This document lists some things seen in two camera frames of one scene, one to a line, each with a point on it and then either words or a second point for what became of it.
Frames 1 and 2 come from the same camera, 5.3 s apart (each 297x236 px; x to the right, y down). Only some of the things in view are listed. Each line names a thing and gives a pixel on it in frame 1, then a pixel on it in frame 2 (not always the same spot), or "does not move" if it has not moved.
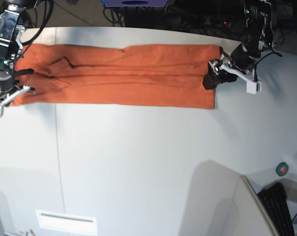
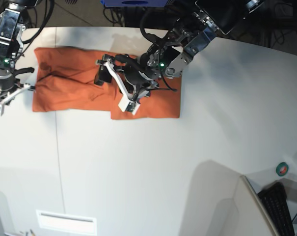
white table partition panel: [253, 221] does not move
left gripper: [3, 79] does not move
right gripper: [243, 59] to [132, 68]
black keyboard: [274, 196] does not move
